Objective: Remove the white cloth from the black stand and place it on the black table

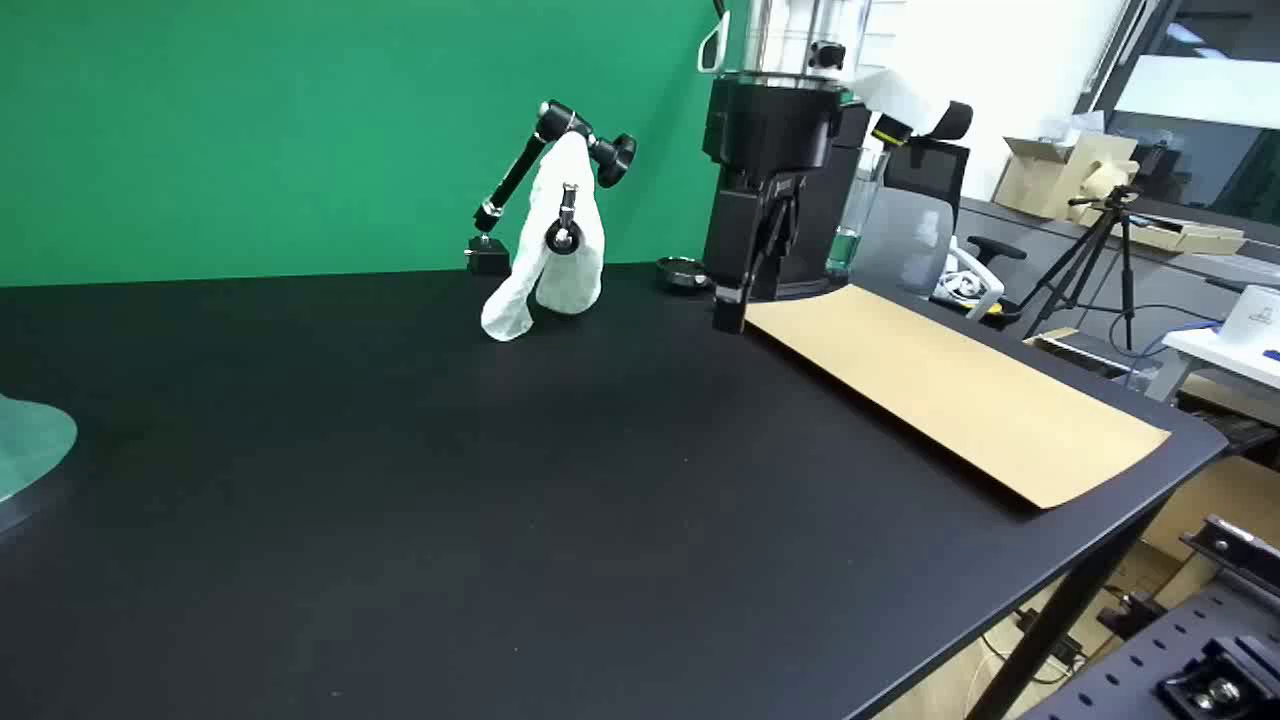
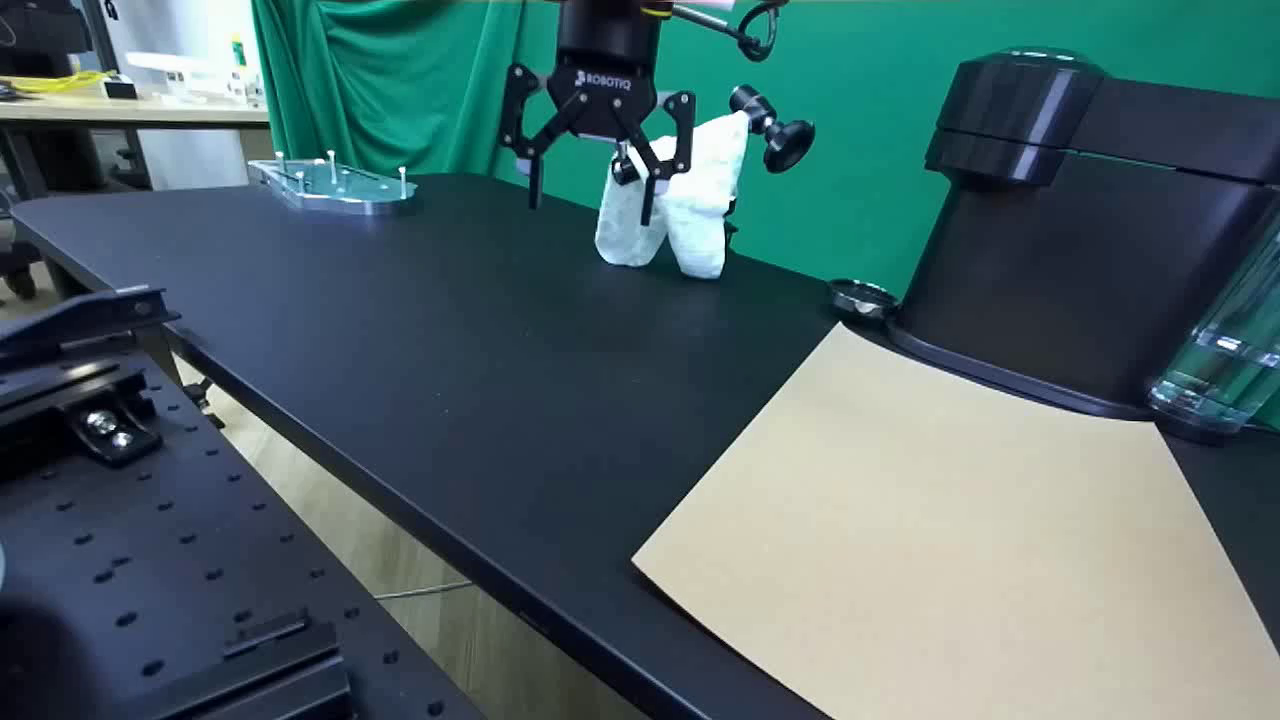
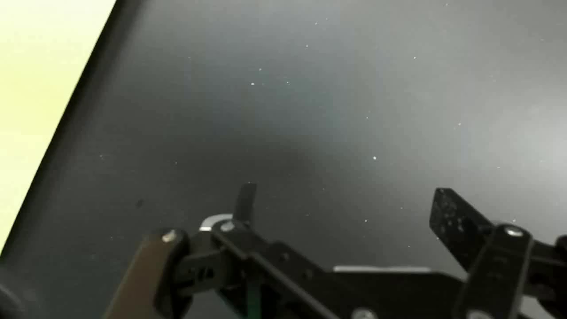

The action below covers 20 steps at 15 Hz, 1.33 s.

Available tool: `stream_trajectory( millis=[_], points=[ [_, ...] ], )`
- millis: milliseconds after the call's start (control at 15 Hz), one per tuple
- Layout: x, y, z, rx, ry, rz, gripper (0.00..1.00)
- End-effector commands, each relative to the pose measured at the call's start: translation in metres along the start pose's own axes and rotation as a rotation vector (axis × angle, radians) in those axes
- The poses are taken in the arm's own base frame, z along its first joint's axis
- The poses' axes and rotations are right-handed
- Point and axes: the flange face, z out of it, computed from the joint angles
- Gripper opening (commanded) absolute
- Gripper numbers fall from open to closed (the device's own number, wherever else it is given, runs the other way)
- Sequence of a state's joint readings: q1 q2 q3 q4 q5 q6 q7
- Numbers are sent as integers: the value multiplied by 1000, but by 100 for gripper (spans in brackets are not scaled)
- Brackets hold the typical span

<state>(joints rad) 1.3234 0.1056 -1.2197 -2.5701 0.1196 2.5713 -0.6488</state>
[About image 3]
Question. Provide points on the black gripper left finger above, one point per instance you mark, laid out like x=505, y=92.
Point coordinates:
x=276, y=266

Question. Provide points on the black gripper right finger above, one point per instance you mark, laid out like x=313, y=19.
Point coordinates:
x=501, y=259

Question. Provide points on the brown cardboard sheet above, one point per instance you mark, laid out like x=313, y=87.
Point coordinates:
x=35, y=76

